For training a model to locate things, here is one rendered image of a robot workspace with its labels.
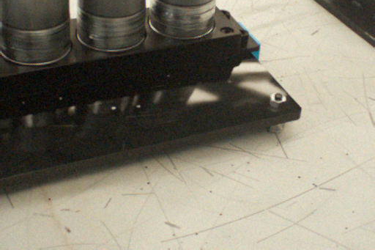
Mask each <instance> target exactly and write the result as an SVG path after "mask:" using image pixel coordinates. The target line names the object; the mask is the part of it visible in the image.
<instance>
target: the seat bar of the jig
mask: <svg viewBox="0 0 375 250"><path fill-rule="evenodd" d="M149 8H150V7H147V8H146V29H145V41H144V42H143V43H142V44H141V45H139V46H137V47H135V48H132V49H130V50H127V51H118V52H107V51H97V50H94V49H91V48H88V47H86V46H85V45H83V44H81V43H80V42H79V40H78V27H77V18H71V19H70V52H69V53H68V55H67V56H66V57H65V58H64V59H62V60H60V61H58V62H55V63H53V64H49V65H42V66H25V65H17V64H15V63H12V62H8V61H7V60H5V59H3V58H2V57H1V55H0V101H3V100H11V99H15V98H22V97H26V96H31V95H38V94H43V93H47V92H51V91H54V90H59V89H66V88H70V87H78V86H83V85H87V84H94V83H98V82H102V81H110V80H114V79H119V78H126V77H131V76H138V75H143V74H147V73H154V72H158V71H162V70H170V69H174V68H179V67H186V66H191V65H197V64H202V63H206V62H214V61H218V60H222V59H230V58H234V57H238V56H239V54H240V41H241V35H242V33H241V32H240V31H239V30H238V29H237V27H236V26H235V25H234V24H233V23H232V22H231V21H230V20H229V19H228V18H227V17H226V16H225V15H224V14H223V12H222V11H221V10H220V9H219V8H218V7H217V6H216V7H215V22H214V30H213V31H212V32H211V33H209V34H208V35H206V36H204V37H200V38H196V39H191V40H180V39H174V38H169V37H164V36H163V35H160V34H158V33H156V32H154V31H153V30H152V29H151V28H150V26H149Z"/></svg>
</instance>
